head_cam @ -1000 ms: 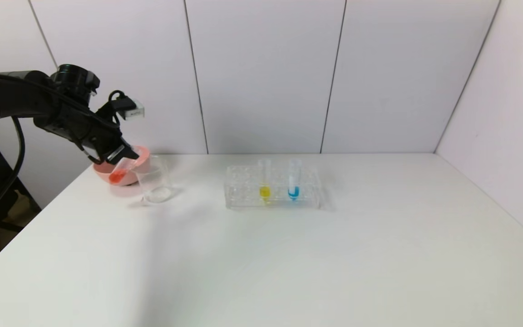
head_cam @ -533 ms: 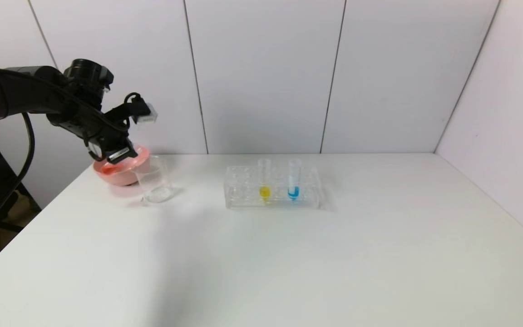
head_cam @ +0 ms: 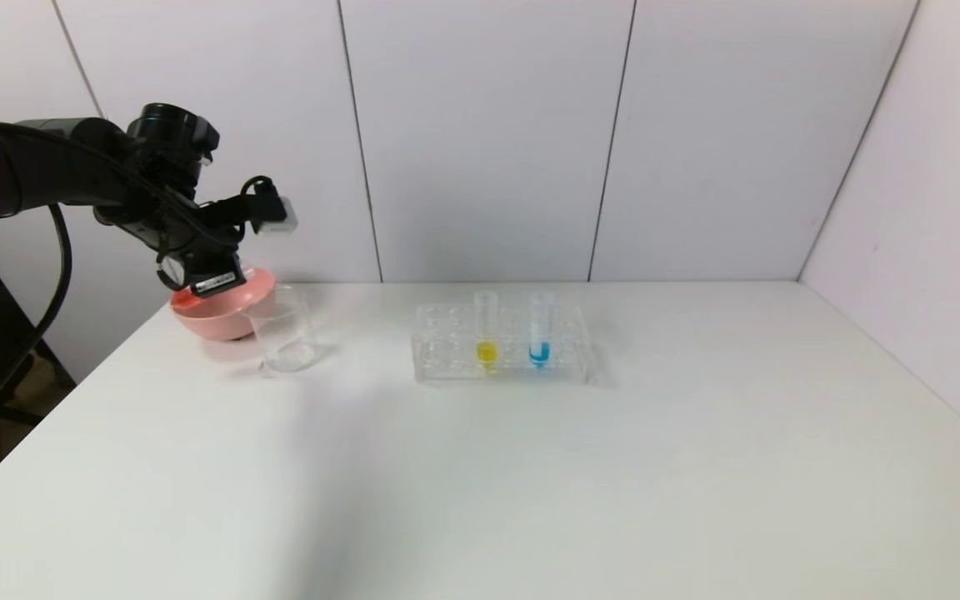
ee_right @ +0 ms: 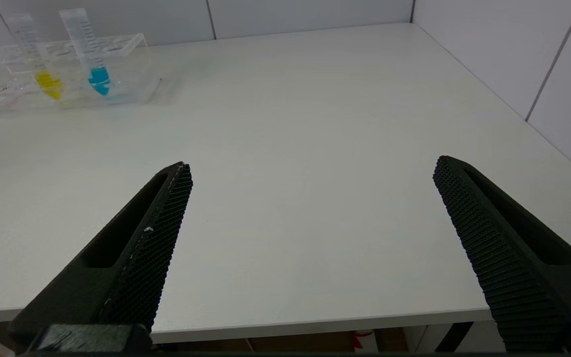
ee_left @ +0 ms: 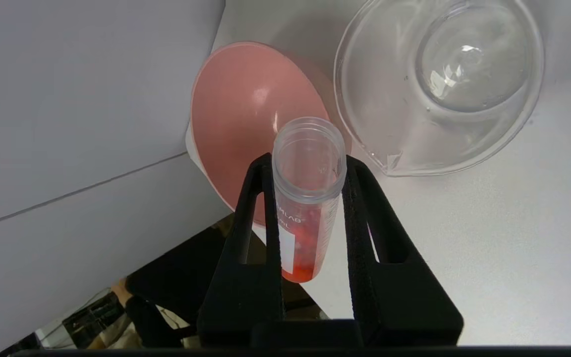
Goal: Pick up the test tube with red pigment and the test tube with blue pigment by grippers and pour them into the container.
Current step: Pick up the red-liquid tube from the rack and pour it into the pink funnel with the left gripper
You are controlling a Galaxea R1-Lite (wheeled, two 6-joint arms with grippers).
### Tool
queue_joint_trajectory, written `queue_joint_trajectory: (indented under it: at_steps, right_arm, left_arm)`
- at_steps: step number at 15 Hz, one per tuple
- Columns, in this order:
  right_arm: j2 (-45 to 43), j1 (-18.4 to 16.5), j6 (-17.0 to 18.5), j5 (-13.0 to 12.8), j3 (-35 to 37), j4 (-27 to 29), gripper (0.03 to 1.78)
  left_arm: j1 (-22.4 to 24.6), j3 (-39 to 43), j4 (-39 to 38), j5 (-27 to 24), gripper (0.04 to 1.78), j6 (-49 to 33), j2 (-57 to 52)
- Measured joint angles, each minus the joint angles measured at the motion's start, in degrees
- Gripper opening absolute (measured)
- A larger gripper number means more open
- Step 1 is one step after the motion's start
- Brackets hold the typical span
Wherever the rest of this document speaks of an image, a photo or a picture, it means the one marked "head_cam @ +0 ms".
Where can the pink bowl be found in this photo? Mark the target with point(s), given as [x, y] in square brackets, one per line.
[226, 321]

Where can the clear glass beaker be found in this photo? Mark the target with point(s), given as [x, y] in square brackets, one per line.
[284, 342]

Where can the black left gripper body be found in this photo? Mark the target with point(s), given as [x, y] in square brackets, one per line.
[217, 282]

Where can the orange and black left arm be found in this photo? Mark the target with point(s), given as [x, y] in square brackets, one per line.
[30, 171]

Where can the test tube with blue pigment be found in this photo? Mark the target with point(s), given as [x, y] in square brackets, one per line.
[539, 353]

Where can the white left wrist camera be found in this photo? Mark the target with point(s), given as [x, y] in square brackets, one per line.
[278, 218]

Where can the test tube with yellow pigment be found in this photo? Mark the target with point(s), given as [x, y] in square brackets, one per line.
[486, 353]

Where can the clear acrylic test tube rack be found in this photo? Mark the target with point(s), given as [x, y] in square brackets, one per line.
[513, 371]

